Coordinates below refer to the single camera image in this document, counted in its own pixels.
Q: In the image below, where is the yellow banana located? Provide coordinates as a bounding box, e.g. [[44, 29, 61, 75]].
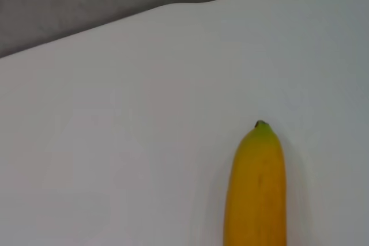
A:
[[223, 119, 288, 246]]

